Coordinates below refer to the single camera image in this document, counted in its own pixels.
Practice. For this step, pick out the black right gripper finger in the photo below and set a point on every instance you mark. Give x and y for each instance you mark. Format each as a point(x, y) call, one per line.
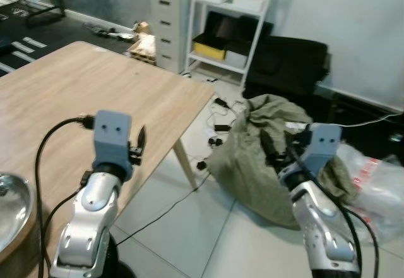
point(269, 144)

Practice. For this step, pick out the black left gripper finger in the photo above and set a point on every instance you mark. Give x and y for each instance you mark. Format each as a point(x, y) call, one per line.
point(141, 136)

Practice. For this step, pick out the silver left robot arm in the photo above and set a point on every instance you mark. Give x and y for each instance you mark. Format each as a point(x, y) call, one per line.
point(88, 215)

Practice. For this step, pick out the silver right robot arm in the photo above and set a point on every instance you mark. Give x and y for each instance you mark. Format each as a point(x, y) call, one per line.
point(319, 221)

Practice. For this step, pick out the olive green cloth sack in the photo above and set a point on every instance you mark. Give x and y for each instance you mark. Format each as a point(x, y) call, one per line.
point(252, 164)

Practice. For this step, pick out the wooden table leg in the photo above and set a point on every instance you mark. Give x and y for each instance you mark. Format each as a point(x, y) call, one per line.
point(187, 164)

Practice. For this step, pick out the black power adapter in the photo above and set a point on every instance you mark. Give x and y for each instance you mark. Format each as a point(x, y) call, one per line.
point(220, 102)

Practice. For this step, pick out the black fabric bag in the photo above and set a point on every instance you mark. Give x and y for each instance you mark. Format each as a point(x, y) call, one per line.
point(287, 63)

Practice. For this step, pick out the clear plastic bag red print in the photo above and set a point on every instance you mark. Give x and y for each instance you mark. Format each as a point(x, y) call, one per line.
point(379, 183)

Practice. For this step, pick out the small wooden crate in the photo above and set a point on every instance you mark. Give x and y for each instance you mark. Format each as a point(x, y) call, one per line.
point(144, 45)

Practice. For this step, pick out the white metal shelf rack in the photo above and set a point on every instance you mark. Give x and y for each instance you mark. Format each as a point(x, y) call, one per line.
point(249, 38)

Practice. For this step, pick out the yellow storage box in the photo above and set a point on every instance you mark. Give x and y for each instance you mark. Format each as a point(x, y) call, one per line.
point(208, 50)

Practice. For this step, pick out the beige drawer cabinet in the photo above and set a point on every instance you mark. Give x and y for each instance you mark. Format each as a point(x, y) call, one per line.
point(169, 22)

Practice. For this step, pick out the black storage box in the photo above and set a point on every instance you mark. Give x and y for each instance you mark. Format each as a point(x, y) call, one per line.
point(230, 30)

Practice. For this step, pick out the shiny metal bowl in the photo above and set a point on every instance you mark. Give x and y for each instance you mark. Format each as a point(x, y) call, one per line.
point(11, 208)

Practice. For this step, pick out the black metal rack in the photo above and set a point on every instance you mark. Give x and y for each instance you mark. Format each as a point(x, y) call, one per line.
point(28, 9)

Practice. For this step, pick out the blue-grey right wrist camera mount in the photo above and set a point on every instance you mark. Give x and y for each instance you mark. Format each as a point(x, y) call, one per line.
point(325, 146)

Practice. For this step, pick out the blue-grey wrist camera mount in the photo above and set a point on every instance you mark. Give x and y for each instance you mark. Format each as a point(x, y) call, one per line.
point(112, 132)
point(325, 146)

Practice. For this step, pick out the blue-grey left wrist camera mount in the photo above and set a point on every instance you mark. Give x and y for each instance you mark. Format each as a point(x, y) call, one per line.
point(112, 132)

